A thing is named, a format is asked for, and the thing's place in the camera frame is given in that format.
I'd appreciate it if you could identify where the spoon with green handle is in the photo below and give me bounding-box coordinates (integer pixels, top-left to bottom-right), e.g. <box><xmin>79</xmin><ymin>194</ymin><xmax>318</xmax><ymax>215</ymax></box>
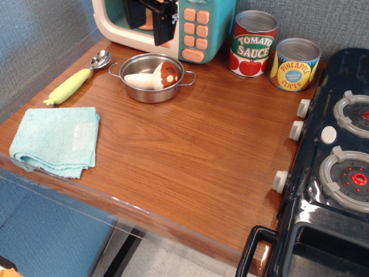
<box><xmin>43</xmin><ymin>50</ymin><xmax>111</xmax><ymax>106</ymax></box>

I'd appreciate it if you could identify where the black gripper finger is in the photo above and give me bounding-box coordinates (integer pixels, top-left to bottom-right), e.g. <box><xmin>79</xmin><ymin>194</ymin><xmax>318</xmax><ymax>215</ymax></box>
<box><xmin>141</xmin><ymin>0</ymin><xmax>179</xmax><ymax>46</ymax></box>
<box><xmin>122</xmin><ymin>0</ymin><xmax>146</xmax><ymax>29</ymax></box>

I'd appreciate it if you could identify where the orange microwave plate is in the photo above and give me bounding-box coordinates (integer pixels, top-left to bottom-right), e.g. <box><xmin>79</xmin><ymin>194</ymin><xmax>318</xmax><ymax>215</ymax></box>
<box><xmin>138</xmin><ymin>9</ymin><xmax>153</xmax><ymax>31</ymax></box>

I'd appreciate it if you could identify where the clear acrylic table guard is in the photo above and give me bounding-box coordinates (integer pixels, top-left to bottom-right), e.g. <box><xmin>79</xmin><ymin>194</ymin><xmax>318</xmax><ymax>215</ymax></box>
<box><xmin>1</xmin><ymin>155</ymin><xmax>236</xmax><ymax>276</ymax></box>

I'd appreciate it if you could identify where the black toy stove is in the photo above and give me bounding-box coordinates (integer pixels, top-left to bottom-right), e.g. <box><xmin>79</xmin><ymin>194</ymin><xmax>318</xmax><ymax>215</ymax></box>
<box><xmin>236</xmin><ymin>48</ymin><xmax>368</xmax><ymax>276</ymax></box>

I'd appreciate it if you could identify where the pineapple slices can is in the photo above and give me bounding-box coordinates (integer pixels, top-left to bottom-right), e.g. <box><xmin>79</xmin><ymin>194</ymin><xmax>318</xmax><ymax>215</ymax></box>
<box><xmin>270</xmin><ymin>38</ymin><xmax>322</xmax><ymax>92</ymax></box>

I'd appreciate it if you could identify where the tomato sauce can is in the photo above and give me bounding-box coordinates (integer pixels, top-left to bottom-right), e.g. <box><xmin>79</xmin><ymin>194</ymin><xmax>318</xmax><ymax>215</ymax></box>
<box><xmin>228</xmin><ymin>10</ymin><xmax>278</xmax><ymax>77</ymax></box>

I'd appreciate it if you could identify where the plush brown white mushroom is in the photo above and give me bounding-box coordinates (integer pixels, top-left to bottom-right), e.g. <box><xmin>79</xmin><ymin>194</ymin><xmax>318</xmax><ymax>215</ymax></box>
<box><xmin>123</xmin><ymin>62</ymin><xmax>180</xmax><ymax>90</ymax></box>

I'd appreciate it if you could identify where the orange plush object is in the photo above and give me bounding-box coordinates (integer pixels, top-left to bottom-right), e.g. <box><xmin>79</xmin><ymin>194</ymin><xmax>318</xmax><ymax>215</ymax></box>
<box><xmin>0</xmin><ymin>268</ymin><xmax>22</xmax><ymax>277</ymax></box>

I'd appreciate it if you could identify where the small metal pot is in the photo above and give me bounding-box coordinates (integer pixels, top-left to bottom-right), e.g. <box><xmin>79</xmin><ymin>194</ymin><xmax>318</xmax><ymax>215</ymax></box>
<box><xmin>109</xmin><ymin>53</ymin><xmax>197</xmax><ymax>104</ymax></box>

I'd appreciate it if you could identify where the teal toy microwave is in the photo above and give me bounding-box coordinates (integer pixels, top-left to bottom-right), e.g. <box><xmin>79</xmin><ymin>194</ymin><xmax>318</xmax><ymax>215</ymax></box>
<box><xmin>92</xmin><ymin>1</ymin><xmax>235</xmax><ymax>64</ymax></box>

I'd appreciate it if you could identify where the light blue folded cloth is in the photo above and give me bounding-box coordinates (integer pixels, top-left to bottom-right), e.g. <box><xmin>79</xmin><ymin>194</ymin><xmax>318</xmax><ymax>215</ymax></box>
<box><xmin>9</xmin><ymin>107</ymin><xmax>100</xmax><ymax>179</ymax></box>

